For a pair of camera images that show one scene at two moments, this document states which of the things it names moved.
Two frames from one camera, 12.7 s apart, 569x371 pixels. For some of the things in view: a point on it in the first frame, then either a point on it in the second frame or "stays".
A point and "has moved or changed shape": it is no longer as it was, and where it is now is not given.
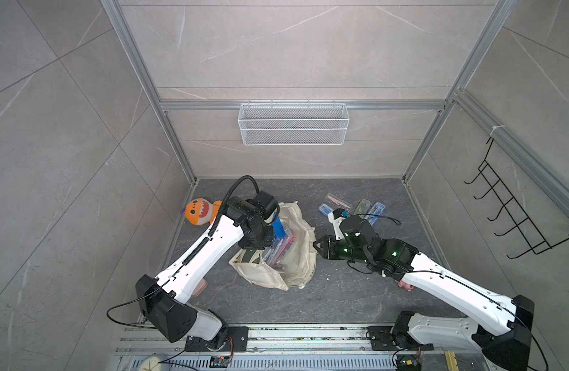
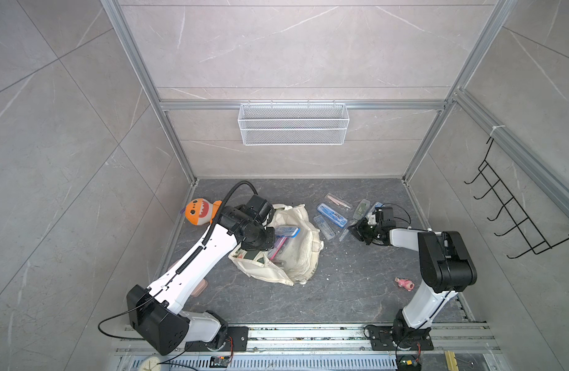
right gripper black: [327, 243] → [359, 230]
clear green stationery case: [362, 208] stays
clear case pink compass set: [337, 202] stays
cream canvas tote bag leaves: [299, 267] has moved or changed shape
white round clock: [150, 364] stays
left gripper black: [268, 243] stays
